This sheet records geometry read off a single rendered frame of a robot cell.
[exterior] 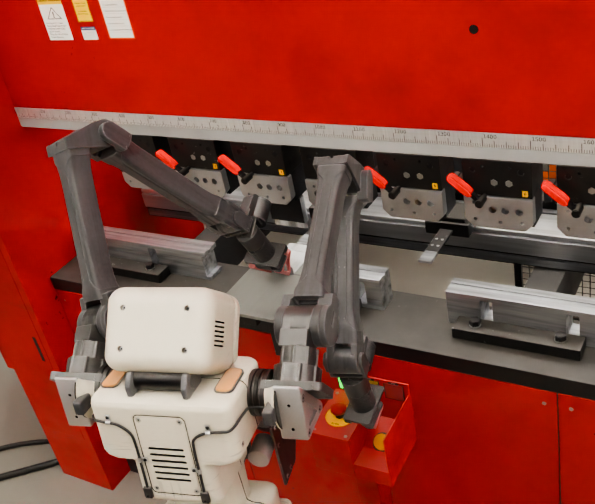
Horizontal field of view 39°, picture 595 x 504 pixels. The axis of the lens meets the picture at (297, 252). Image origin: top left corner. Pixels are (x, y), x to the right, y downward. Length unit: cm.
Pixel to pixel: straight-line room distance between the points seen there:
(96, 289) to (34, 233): 99
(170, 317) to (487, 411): 91
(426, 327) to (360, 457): 35
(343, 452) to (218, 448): 57
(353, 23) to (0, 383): 264
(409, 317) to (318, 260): 59
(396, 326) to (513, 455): 42
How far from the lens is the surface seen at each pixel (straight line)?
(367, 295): 215
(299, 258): 218
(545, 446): 209
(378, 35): 176
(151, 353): 146
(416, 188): 189
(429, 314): 212
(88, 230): 170
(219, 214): 191
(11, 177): 258
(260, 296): 208
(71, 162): 171
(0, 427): 370
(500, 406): 204
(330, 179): 168
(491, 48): 168
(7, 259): 262
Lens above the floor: 216
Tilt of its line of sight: 31 degrees down
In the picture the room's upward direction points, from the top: 13 degrees counter-clockwise
